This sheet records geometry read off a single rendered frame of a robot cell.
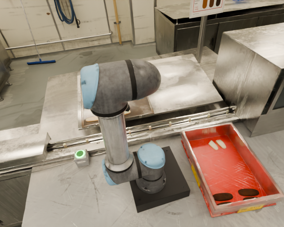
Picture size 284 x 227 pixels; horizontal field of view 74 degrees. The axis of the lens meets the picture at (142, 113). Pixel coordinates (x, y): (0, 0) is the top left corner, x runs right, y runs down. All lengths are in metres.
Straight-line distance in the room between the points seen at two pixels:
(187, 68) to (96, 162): 1.06
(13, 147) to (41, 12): 3.73
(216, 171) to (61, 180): 0.86
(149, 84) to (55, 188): 0.87
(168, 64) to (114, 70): 1.25
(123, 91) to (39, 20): 4.41
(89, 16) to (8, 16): 1.56
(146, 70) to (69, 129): 1.04
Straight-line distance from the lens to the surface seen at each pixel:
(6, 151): 1.40
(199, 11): 1.88
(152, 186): 0.93
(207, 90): 1.55
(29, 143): 1.36
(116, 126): 0.60
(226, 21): 3.18
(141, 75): 0.51
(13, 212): 1.88
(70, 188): 1.17
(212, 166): 1.17
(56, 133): 1.49
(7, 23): 5.05
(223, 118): 1.40
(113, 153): 0.70
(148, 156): 0.80
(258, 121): 1.30
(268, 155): 1.33
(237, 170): 1.20
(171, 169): 1.04
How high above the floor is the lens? 1.78
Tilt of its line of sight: 42 degrees down
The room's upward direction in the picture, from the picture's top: 6 degrees counter-clockwise
